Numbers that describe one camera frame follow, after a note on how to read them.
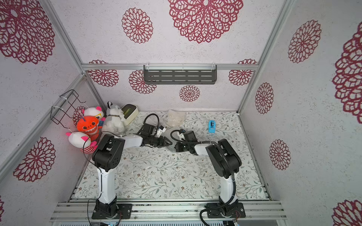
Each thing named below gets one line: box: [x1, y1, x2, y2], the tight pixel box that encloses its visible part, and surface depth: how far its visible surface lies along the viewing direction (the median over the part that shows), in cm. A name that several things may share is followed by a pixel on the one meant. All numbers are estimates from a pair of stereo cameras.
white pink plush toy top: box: [83, 105, 107, 122], surface depth 97 cm
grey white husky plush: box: [102, 101, 126, 135], surface depth 102 cm
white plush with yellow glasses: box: [65, 131, 99, 155], surface depth 83 cm
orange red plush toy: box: [76, 115, 103, 142], surface depth 91 cm
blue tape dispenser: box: [208, 119, 217, 134], surface depth 111 cm
